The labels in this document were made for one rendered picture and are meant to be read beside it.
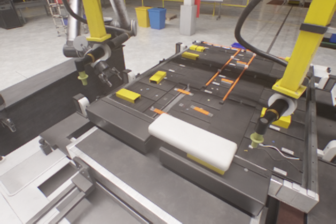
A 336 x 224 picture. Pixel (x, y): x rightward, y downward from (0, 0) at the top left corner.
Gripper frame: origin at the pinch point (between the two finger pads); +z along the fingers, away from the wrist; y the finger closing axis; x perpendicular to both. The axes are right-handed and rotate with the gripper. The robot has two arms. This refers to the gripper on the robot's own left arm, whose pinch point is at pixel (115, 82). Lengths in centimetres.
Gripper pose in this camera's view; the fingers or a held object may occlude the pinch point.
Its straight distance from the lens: 130.0
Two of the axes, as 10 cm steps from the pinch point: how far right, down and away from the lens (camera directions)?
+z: 6.5, 7.6, 0.3
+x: -5.5, 4.4, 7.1
